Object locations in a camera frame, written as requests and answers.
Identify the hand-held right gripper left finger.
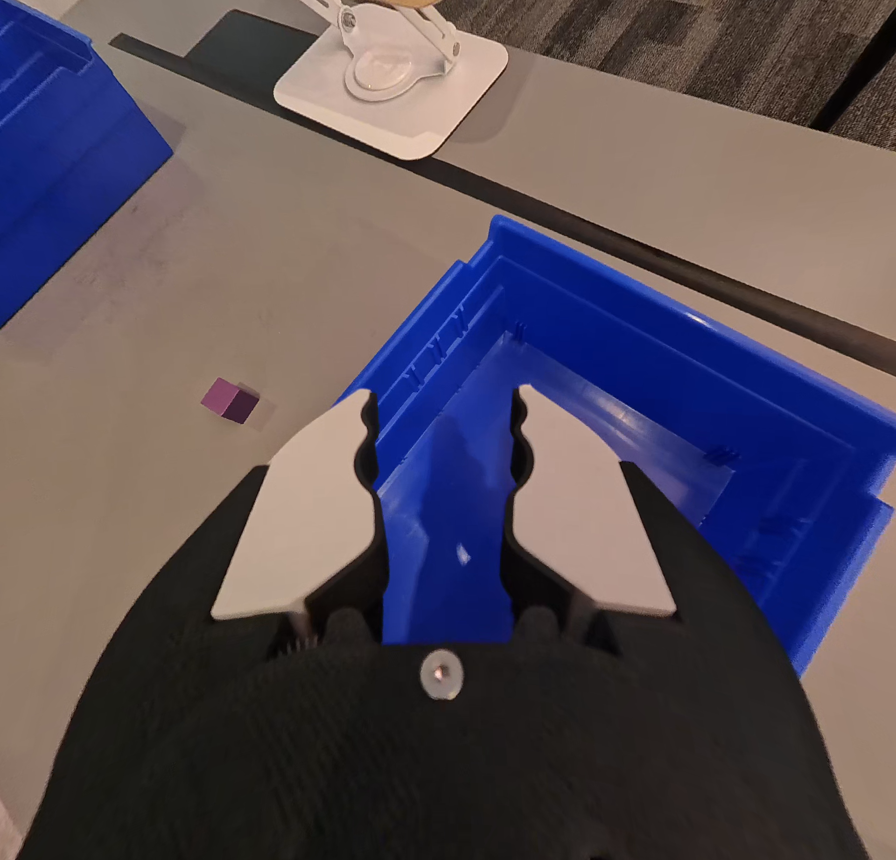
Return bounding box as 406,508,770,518
210,387,389,637

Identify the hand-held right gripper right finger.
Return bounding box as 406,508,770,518
501,384,679,638

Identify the purple cube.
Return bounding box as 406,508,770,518
200,376,260,426

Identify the blue plastic bin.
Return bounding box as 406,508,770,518
336,215,896,679
0,0,175,330

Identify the white board stand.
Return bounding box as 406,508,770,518
273,0,508,161

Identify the black metal pole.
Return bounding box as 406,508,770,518
815,27,896,134

